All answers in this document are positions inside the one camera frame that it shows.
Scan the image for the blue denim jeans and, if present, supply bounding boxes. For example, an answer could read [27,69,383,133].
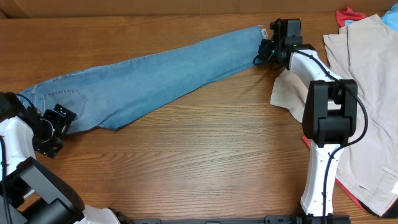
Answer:
[19,26,266,134]

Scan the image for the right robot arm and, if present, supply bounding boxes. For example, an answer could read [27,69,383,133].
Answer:
[253,19,358,223]

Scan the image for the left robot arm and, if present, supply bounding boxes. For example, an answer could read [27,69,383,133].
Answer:
[1,92,132,224]

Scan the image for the red cloth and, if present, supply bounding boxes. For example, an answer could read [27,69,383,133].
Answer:
[336,7,367,27]

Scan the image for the beige shirt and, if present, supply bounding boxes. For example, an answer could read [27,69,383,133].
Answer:
[271,15,397,217]

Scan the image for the light blue cloth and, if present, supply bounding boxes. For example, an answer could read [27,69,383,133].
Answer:
[381,11,398,32]

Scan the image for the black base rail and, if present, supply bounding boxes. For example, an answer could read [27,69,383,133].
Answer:
[124,214,351,224]

